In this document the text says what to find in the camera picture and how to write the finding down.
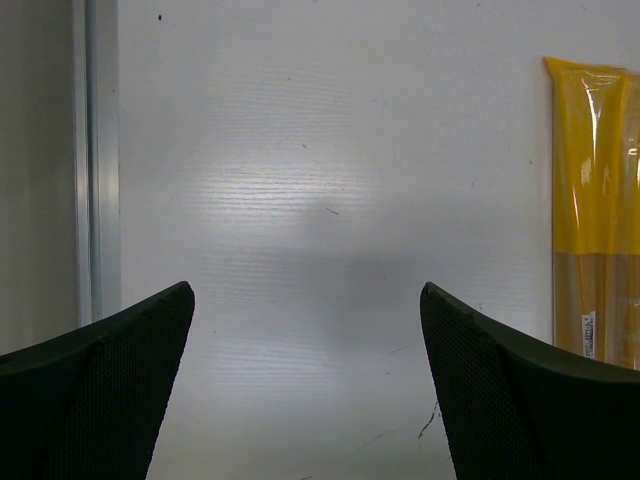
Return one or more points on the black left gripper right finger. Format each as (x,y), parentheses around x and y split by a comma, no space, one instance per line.
(514,407)

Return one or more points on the yellow spaghetti bag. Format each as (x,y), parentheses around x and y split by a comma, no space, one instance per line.
(595,218)

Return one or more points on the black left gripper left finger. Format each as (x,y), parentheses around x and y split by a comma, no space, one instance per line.
(89,404)

